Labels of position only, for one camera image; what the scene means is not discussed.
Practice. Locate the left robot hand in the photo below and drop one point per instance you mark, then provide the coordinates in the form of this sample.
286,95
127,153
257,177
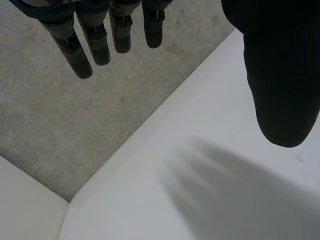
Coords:
282,75

